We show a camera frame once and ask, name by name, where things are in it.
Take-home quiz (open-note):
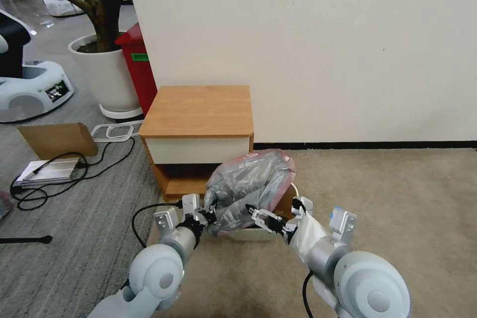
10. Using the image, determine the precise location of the brown cardboard sheet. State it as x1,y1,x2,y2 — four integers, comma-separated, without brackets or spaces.
17,122,99,161

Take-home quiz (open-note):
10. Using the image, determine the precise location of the grey pink plastic garbage bag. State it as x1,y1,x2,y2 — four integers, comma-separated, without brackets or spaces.
204,149,297,238

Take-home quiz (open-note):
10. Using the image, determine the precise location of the silver metal box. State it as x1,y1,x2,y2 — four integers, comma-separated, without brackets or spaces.
17,157,82,186

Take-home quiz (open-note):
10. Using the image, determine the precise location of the clear plastic bag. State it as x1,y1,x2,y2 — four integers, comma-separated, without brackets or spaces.
42,0,89,18

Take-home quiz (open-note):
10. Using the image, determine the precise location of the white wire rack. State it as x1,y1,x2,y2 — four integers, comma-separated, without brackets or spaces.
90,124,135,144

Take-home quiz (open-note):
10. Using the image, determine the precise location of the white wheeled robot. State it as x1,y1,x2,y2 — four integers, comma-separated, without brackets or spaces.
0,8,78,124

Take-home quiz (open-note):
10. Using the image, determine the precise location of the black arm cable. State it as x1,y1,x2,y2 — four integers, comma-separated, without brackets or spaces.
302,271,318,318
132,201,186,248

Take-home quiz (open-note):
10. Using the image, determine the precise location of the brown tree trunk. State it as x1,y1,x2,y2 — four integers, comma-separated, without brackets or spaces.
0,0,132,53

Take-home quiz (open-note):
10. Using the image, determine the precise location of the white plant pot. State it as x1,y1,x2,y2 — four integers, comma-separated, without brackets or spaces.
68,31,145,113

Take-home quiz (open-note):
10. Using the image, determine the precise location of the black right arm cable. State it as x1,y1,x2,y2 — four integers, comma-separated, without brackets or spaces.
302,271,318,318

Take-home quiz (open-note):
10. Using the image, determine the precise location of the black rod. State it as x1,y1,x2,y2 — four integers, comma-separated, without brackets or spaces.
0,234,53,245

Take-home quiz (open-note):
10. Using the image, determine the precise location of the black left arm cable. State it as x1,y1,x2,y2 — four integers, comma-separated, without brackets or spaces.
132,201,186,248

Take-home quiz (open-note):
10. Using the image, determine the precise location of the wooden nightstand with white drawer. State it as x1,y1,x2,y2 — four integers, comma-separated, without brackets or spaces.
138,85,255,203

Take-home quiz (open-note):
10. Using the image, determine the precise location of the white pot saucer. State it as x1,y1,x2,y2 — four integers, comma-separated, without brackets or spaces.
98,103,147,121

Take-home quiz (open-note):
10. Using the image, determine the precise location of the long black floor cable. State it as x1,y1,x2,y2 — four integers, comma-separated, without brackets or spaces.
56,137,136,193

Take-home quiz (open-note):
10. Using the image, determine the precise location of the red bin with green label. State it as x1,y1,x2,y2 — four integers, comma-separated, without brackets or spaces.
114,22,159,116

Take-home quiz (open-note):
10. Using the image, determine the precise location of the white trash can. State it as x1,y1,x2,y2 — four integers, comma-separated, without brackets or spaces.
214,183,300,242

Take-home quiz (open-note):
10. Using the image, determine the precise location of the looped black floor cable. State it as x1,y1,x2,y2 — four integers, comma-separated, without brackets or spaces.
9,168,88,211

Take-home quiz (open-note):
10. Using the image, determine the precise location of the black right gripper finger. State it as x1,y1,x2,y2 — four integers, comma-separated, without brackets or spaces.
244,204,283,223
255,220,277,234

